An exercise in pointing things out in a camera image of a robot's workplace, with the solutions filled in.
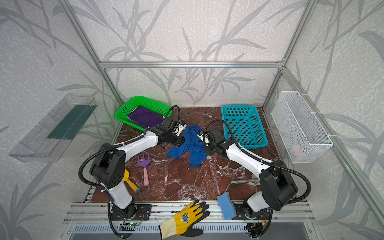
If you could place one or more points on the blue towel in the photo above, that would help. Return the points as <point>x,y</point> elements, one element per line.
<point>192,145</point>

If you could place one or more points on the clear wall shelf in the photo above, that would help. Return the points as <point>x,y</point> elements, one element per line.
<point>49,139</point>

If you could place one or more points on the yellow black work glove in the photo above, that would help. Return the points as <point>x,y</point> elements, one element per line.
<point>182,223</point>

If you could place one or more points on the green circuit board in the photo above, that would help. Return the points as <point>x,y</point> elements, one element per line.
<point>129,227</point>

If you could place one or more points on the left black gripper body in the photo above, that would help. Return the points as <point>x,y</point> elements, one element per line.
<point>177,139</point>

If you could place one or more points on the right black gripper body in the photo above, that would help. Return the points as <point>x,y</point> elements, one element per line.
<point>208,149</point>

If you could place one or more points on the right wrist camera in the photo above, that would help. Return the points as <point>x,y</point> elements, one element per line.
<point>203,137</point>

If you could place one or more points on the teal plastic basket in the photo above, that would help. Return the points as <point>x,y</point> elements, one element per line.
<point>246,125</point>

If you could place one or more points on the purple pink toy rake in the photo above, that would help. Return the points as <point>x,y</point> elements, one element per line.
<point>144,162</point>

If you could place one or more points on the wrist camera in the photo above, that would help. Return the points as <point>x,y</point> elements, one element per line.
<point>203,137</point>
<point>180,127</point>

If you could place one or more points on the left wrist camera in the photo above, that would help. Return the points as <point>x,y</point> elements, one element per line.
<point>180,127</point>

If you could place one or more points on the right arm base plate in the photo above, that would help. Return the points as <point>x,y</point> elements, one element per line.
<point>245,213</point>

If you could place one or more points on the yellow toy shovel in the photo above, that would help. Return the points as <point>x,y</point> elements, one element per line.
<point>126,179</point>

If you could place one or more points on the green plastic basket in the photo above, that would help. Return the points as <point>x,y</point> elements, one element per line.
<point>130,105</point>

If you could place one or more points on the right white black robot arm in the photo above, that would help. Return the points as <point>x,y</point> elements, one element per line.
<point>280,185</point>

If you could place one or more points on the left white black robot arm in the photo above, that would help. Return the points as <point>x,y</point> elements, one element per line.
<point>106,168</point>

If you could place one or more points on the blue sponge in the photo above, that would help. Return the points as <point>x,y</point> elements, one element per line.
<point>227,207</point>

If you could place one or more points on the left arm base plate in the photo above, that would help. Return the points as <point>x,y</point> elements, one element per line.
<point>134,211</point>

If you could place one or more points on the white wire basket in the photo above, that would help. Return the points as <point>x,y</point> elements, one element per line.
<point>303,136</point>

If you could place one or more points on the purple towel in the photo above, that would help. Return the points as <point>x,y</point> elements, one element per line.
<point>145,117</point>

